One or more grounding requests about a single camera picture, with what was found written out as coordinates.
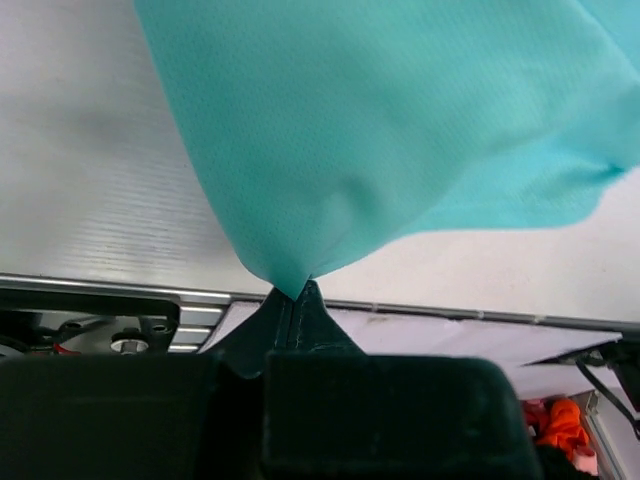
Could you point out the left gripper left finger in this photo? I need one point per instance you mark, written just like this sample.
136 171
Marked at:
245 348

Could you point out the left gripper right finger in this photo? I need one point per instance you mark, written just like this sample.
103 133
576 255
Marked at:
313 330

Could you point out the teal t-shirt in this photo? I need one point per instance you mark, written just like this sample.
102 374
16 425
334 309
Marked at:
320 131

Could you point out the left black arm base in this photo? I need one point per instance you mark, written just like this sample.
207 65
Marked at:
65 323

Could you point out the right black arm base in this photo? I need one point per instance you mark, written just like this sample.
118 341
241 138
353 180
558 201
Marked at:
623 359

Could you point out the orange cloth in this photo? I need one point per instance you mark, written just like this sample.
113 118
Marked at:
562 444

